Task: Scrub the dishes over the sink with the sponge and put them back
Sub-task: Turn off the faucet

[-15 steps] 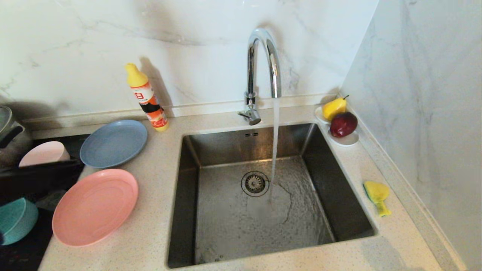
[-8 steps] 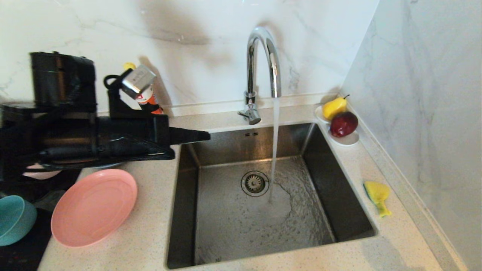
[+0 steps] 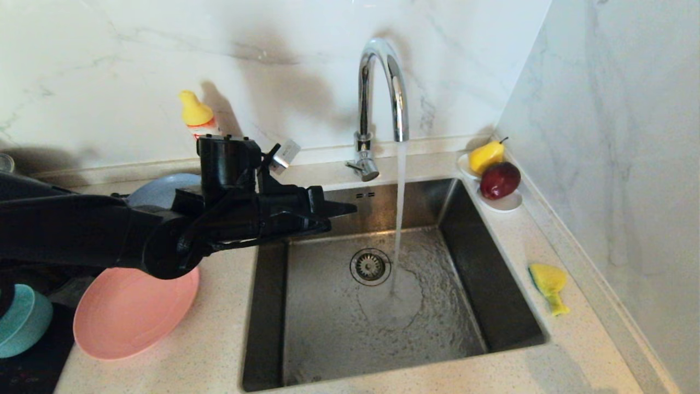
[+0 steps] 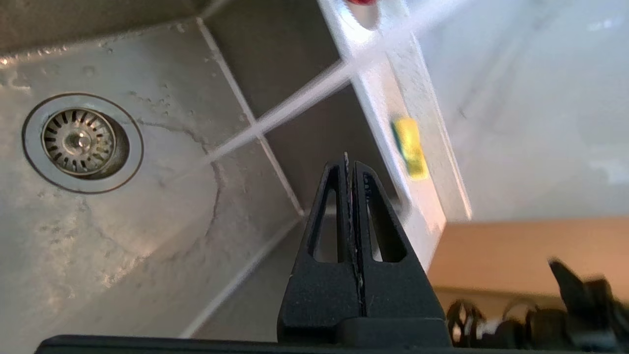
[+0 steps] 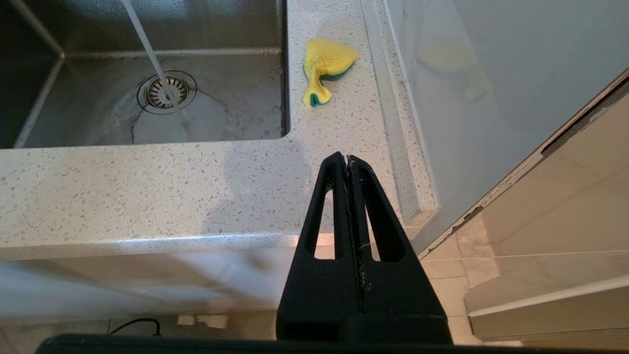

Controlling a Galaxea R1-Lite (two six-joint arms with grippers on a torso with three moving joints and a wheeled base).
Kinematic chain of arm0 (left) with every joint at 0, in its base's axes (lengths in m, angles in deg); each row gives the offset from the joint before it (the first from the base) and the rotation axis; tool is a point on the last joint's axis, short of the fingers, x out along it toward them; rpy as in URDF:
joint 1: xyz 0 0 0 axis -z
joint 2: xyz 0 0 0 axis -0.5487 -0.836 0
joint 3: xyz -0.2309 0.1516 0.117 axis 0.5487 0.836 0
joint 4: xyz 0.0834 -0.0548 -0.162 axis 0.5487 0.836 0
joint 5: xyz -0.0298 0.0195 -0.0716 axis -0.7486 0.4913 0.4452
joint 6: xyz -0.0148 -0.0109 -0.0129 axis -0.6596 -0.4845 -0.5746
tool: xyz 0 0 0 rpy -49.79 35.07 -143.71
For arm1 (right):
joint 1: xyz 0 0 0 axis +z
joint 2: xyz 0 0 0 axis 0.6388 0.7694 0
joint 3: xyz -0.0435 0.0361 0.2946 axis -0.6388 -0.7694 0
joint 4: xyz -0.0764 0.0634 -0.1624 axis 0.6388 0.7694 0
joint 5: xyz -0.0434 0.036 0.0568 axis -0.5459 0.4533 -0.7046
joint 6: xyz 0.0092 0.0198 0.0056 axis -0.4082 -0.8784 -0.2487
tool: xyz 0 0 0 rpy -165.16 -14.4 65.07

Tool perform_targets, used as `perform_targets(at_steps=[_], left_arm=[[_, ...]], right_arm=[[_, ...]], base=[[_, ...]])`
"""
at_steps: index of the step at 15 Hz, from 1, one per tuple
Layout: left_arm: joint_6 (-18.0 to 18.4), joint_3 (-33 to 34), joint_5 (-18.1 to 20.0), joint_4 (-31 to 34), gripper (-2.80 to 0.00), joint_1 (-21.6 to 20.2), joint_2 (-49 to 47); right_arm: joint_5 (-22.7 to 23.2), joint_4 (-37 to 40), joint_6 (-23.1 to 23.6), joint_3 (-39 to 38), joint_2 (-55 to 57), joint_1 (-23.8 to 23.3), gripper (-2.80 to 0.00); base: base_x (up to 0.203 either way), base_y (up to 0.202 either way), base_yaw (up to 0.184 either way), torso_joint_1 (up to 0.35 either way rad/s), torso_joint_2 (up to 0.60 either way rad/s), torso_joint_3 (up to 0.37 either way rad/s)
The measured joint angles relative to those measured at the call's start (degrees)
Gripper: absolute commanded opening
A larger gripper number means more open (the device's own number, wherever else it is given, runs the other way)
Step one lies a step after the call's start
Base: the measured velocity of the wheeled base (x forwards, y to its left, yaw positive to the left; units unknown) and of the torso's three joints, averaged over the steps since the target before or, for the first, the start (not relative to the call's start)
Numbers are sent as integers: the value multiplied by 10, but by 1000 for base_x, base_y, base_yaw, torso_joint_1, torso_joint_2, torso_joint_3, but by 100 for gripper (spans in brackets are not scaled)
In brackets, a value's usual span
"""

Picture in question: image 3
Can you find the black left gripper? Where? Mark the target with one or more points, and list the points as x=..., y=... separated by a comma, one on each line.
x=279, y=213

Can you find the orange white dish soap bottle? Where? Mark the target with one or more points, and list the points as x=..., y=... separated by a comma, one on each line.
x=196, y=112

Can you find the blue grey plate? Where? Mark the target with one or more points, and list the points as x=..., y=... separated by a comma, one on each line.
x=158, y=191

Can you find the yellow green sponge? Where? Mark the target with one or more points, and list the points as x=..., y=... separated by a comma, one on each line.
x=549, y=279

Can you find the pink plate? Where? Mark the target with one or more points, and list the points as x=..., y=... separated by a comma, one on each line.
x=131, y=317

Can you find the teal bowl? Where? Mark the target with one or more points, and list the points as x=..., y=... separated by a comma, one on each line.
x=22, y=323

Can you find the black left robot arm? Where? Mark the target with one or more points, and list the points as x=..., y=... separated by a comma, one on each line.
x=65, y=230

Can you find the stainless steel sink basin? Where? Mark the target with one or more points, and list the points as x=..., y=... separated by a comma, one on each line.
x=383, y=328

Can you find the running water stream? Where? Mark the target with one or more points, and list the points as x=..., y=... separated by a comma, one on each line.
x=401, y=219

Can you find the round metal drain strainer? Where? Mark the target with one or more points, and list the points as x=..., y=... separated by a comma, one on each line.
x=371, y=266

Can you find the chrome gooseneck faucet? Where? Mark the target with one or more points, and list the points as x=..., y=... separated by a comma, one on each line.
x=365, y=98

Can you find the yellow pear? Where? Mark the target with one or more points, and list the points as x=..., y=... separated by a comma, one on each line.
x=486, y=157

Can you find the dark red apple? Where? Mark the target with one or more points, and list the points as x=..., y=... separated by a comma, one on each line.
x=500, y=180

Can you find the small white fruit dish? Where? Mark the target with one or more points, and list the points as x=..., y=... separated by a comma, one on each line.
x=507, y=205

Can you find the steel cooking pot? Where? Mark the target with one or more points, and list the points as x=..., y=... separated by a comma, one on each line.
x=4, y=163

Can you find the black induction cooktop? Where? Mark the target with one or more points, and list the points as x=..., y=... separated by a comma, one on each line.
x=33, y=377

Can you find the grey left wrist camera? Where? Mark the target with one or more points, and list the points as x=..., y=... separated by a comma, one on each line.
x=285, y=156

